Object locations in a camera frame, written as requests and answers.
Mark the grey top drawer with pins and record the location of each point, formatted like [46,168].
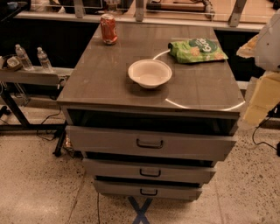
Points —
[150,143]

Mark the clear water bottle right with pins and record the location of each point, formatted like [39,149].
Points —
[44,61]

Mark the small bowl on side table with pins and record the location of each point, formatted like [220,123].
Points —
[11,63]

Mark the white paper bowl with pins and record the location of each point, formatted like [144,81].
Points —
[150,73]

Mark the metal railing shelf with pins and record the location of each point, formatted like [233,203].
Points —
[235,15]

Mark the green chip bag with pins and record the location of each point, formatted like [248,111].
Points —
[196,50]

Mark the orange soda can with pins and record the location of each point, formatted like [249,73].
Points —
[108,29]

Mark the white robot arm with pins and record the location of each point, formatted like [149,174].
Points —
[265,49]

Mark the clear water bottle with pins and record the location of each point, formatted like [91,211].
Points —
[44,61]
[24,58]

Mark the clear water bottle left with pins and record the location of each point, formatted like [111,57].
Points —
[24,58]

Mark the grey side table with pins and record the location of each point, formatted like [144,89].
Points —
[35,77]

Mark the grey bottom drawer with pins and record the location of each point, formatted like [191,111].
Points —
[149,191]

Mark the grey drawer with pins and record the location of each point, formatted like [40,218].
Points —
[150,143]
[160,172]
[149,191]

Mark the grey drawer cabinet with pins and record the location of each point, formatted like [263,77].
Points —
[201,98]

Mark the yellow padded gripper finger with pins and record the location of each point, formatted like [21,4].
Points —
[248,49]
[265,97]

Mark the grey middle drawer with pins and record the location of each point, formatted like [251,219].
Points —
[160,172]

